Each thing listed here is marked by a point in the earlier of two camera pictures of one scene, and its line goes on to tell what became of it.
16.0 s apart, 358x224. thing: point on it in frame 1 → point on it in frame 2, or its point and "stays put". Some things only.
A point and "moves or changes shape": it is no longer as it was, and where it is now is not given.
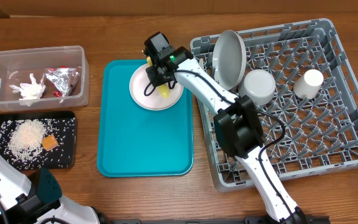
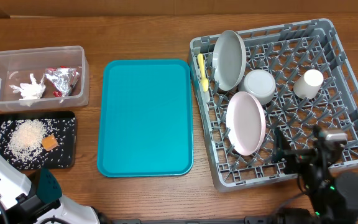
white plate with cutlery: (138, 84) moves or changes shape
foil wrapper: (63, 78) stays put
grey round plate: (229, 60) stays put
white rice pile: (25, 138) stays put
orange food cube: (50, 142) stays put
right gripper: (165, 78) → (290, 157)
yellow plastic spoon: (163, 89) moves or changes shape
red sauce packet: (57, 93) stays put
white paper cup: (309, 84) stays put
